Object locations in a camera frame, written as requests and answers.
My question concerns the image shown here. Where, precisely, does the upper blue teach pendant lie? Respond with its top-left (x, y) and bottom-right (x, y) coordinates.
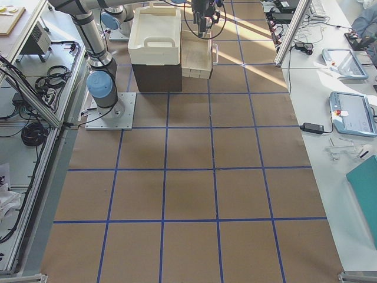
top-left (322, 48), bottom-right (369, 80)

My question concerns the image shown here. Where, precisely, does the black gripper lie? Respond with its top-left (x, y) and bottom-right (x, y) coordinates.
top-left (191, 0), bottom-right (220, 37)

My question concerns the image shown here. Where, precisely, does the cream plastic bin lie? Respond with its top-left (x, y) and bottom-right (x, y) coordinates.
top-left (128, 2), bottom-right (181, 65)

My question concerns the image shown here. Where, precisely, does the small black power brick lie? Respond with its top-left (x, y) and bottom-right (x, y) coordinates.
top-left (300, 123), bottom-right (325, 134)

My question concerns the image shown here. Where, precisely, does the blue teach pendant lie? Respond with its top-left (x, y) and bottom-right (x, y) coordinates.
top-left (322, 48), bottom-right (369, 80)
top-left (329, 91), bottom-right (376, 137)

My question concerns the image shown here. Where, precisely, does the aluminium frame post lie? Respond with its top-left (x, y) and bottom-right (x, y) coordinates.
top-left (275, 0), bottom-right (311, 67)

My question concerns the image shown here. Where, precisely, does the dark wooden drawer cabinet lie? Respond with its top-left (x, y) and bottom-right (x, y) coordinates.
top-left (132, 64), bottom-right (182, 93)

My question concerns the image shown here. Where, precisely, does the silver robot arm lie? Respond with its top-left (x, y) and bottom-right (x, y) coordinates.
top-left (191, 0), bottom-right (223, 37)
top-left (51, 1), bottom-right (183, 118)

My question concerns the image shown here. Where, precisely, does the lower blue teach pendant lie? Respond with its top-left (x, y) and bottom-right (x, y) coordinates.
top-left (329, 91), bottom-right (376, 137)

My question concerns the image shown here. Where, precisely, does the grey metal box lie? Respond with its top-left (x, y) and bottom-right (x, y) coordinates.
top-left (20, 21), bottom-right (51, 55)

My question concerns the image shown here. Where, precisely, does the wooden drawer with white handle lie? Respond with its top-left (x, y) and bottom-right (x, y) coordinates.
top-left (181, 38), bottom-right (219, 80)

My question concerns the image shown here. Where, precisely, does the coiled black cable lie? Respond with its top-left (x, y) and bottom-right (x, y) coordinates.
top-left (21, 121), bottom-right (48, 147)

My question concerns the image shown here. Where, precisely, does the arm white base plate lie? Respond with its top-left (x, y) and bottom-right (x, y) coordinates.
top-left (85, 93), bottom-right (137, 130)

